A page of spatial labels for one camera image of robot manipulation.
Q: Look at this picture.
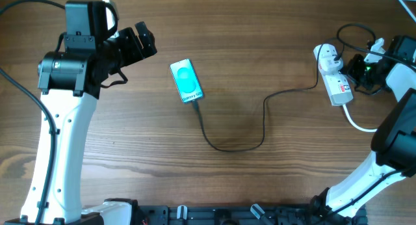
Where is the turquoise screen smartphone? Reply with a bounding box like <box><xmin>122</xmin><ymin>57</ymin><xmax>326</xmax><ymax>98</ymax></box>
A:
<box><xmin>170</xmin><ymin>59</ymin><xmax>204</xmax><ymax>103</ymax></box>

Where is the white charger plug adapter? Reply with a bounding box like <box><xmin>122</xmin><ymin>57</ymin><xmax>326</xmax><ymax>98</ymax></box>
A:
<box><xmin>318</xmin><ymin>56</ymin><xmax>344</xmax><ymax>75</ymax></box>

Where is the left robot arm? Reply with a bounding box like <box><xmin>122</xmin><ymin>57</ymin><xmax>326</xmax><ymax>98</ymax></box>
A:
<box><xmin>12</xmin><ymin>0</ymin><xmax>157</xmax><ymax>224</ymax></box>

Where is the white power strip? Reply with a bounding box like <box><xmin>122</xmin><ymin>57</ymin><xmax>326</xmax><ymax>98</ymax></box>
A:
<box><xmin>313</xmin><ymin>44</ymin><xmax>353</xmax><ymax>107</ymax></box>

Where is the black USB charging cable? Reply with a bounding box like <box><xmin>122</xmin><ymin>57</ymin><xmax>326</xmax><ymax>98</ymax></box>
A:
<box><xmin>191</xmin><ymin>37</ymin><xmax>345</xmax><ymax>153</ymax></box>

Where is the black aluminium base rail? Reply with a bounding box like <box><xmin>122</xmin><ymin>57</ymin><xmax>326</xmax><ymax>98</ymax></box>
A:
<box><xmin>133</xmin><ymin>204</ymin><xmax>369</xmax><ymax>225</ymax></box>

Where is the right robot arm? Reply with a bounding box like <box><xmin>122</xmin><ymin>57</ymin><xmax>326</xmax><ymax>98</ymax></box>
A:
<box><xmin>310</xmin><ymin>36</ymin><xmax>415</xmax><ymax>224</ymax></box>

